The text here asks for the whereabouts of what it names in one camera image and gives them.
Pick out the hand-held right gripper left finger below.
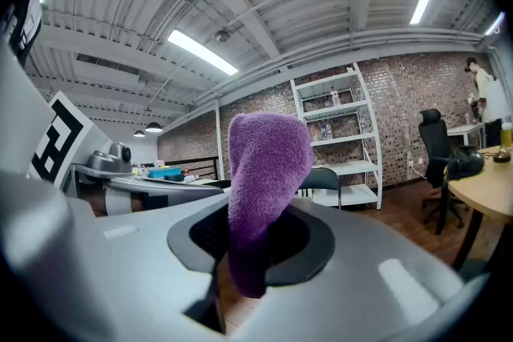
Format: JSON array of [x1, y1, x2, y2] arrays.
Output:
[[70, 194, 230, 342]]

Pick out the yellow bottle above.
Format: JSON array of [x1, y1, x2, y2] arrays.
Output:
[[499, 122, 513, 151]]

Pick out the grey camera device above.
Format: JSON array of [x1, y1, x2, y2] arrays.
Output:
[[87, 142, 134, 174]]

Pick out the purple cloth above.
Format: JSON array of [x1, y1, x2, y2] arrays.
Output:
[[227, 111, 314, 300]]

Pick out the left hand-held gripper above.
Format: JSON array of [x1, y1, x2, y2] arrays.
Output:
[[0, 0, 117, 197]]

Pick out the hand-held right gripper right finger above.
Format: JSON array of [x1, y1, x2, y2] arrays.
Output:
[[236, 198, 490, 342]]

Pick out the black folding chair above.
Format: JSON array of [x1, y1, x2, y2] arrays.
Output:
[[298, 167, 342, 210]]

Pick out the round wooden table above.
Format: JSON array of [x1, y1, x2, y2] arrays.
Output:
[[435, 145, 513, 273]]

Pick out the black office chair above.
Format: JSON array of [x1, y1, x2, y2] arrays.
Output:
[[418, 107, 468, 227]]

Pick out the small white desk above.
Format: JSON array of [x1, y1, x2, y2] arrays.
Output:
[[446, 122, 487, 148]]

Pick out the white post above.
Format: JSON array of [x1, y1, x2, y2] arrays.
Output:
[[214, 99, 224, 182]]

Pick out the black backpack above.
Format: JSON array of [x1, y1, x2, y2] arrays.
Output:
[[446, 146, 485, 182]]

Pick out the black railing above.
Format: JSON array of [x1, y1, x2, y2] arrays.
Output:
[[163, 155, 220, 182]]

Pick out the white metal shelf unit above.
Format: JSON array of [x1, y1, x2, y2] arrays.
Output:
[[290, 62, 384, 210]]

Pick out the blue box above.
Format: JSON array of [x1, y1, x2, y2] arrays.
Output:
[[147, 167, 182, 179]]

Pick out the large white desk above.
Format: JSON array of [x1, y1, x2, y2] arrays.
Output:
[[71, 163, 226, 213]]

